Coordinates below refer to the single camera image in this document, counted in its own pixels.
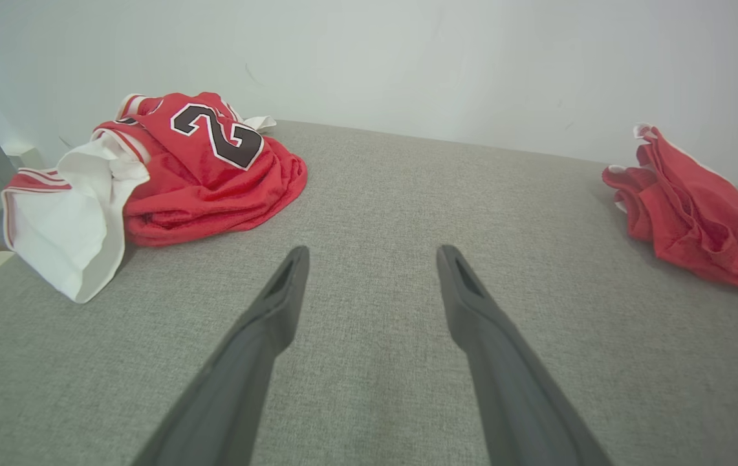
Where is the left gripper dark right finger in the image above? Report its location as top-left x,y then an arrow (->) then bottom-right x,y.
437,245 -> 612,466

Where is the grey fabric sofa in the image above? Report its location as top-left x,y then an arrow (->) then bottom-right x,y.
0,120 -> 738,466

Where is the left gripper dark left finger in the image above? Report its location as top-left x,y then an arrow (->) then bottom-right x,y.
133,245 -> 310,466

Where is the red white numbered jersey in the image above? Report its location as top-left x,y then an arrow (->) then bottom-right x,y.
1,92 -> 308,304

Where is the red shorts white trim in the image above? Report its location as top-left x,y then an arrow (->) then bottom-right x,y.
603,123 -> 738,297

